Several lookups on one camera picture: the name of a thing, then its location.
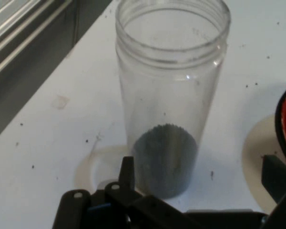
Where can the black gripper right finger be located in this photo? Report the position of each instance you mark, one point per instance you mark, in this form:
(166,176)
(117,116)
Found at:
(281,188)

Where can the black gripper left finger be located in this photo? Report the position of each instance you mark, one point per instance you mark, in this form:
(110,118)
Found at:
(126,174)

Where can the clear plastic jar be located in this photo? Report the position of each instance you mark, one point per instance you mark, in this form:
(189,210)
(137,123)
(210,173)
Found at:
(169,95)

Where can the black seeds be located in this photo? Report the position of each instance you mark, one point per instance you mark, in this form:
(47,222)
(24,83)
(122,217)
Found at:
(166,162)

